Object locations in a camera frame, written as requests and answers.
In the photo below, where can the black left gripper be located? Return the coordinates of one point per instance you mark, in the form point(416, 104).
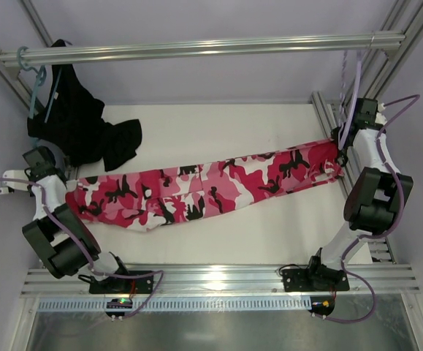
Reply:
point(71, 173)

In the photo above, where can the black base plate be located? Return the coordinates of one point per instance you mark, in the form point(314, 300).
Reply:
point(111, 285)
point(304, 280)

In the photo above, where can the lilac clothes hanger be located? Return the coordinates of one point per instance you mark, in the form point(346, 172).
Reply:
point(350, 98)

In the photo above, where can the aluminium left frame post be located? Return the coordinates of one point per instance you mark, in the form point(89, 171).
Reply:
point(16, 84)

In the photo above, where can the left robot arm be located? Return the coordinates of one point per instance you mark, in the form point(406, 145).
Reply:
point(59, 238)

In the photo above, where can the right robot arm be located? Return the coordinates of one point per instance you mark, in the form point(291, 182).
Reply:
point(375, 204)

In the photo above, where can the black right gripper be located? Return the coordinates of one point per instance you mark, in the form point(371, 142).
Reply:
point(341, 147)

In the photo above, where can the slotted grey cable duct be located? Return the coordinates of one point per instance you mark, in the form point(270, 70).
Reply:
point(124, 306)

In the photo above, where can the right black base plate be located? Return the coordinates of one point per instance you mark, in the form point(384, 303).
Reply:
point(304, 280)

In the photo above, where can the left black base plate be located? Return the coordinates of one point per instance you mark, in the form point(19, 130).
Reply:
point(111, 285)

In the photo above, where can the light blue clothes hanger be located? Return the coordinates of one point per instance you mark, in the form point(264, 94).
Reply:
point(41, 76)

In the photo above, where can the pink camouflage trousers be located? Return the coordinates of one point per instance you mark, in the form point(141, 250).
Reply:
point(149, 199)

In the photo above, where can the black garment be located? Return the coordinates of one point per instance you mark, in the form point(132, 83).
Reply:
point(72, 120)

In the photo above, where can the aluminium hanging rail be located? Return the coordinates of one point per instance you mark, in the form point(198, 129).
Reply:
point(210, 47)

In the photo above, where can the aluminium right frame rail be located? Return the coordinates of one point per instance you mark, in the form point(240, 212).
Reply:
point(384, 52)

